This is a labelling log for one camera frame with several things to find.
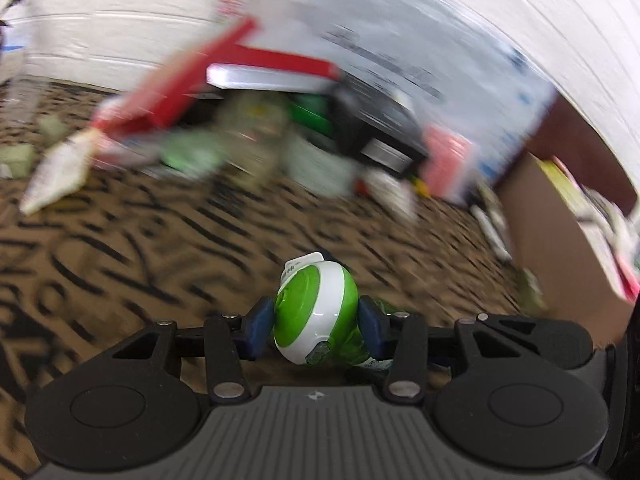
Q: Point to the green box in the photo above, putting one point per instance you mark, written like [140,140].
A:
[312,110]

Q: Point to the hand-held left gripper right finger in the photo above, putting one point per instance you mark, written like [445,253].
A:
[371,330]

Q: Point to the clear plastic bottle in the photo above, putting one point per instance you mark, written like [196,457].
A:
[20,92]

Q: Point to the brown cardboard box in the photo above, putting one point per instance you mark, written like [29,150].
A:
[545,220]

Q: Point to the white marker pen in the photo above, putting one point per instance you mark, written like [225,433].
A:
[492,230]

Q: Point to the white tube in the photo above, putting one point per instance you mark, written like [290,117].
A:
[55,175]

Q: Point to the white container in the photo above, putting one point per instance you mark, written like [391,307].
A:
[322,165]

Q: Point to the beige blurry packet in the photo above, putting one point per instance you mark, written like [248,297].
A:
[255,125]

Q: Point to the black box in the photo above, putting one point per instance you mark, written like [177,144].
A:
[380,122]

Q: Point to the patterned brown desktop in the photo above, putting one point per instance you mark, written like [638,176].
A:
[150,260]

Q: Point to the pale green block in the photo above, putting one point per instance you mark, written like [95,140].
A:
[54,127]
[17,160]

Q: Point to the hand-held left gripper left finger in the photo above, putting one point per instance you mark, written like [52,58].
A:
[260,332]

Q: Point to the small green white packet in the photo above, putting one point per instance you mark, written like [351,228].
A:
[531,287]

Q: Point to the green white capped bottle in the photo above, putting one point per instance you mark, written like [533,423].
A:
[312,310]

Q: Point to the large white printed sheet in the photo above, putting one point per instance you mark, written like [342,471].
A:
[400,45]

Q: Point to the pale yellow packet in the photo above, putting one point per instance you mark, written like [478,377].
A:
[567,185]

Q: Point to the pink white packet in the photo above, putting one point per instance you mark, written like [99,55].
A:
[617,250]

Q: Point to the light green packet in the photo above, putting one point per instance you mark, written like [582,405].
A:
[192,155]

